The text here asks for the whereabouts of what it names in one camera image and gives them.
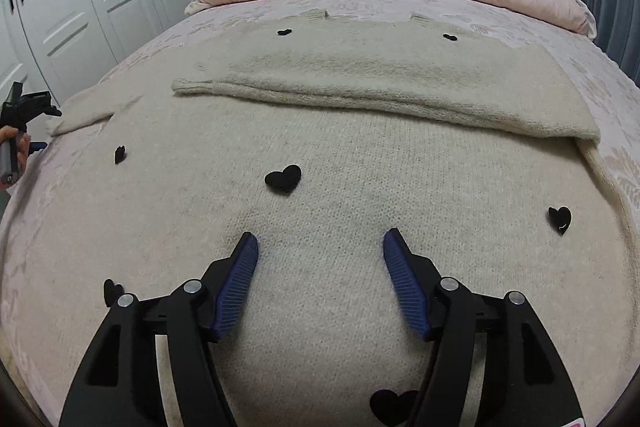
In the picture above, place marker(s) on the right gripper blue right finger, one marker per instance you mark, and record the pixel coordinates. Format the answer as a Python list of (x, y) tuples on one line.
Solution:
[(409, 292)]

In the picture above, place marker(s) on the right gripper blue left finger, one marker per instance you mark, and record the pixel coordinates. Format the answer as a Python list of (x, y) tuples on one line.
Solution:
[(234, 283)]

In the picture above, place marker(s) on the pink floral bedspread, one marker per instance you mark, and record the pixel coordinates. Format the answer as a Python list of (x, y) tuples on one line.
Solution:
[(60, 231)]

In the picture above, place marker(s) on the person's left hand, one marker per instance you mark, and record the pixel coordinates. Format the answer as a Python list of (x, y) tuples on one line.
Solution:
[(14, 153)]

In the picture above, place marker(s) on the beige sweater with black hearts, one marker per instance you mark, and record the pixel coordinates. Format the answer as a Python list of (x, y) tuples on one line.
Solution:
[(340, 206)]

